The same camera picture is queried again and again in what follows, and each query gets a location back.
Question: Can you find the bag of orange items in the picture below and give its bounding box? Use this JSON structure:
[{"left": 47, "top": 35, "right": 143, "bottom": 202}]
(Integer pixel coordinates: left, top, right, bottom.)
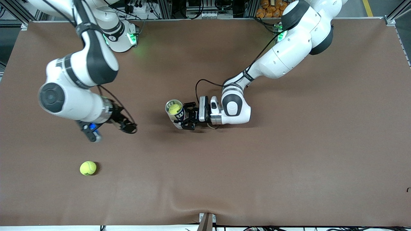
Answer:
[{"left": 256, "top": 0, "right": 291, "bottom": 18}]

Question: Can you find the white blue tennis ball can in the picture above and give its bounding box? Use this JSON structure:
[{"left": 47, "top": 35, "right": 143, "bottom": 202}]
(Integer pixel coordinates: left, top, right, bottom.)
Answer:
[{"left": 165, "top": 99, "right": 187, "bottom": 130}]

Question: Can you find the grey electronics rack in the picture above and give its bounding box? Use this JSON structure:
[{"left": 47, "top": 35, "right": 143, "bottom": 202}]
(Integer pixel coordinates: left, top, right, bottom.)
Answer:
[{"left": 186, "top": 0, "right": 234, "bottom": 19}]

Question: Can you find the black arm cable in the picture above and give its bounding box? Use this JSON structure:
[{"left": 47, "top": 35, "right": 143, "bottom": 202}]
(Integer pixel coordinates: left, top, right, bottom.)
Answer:
[
  {"left": 42, "top": 0, "right": 138, "bottom": 134},
  {"left": 195, "top": 30, "right": 283, "bottom": 130}
]

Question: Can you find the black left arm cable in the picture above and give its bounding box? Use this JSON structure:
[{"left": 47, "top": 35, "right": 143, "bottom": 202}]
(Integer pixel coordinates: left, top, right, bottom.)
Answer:
[{"left": 195, "top": 30, "right": 283, "bottom": 130}]

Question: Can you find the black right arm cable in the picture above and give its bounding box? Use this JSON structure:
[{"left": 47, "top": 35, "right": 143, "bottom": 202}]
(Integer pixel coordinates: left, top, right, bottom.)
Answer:
[{"left": 42, "top": 0, "right": 138, "bottom": 134}]

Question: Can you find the brown table mat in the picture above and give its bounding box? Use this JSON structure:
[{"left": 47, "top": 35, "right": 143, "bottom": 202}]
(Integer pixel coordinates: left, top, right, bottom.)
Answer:
[{"left": 0, "top": 18, "right": 411, "bottom": 227}]

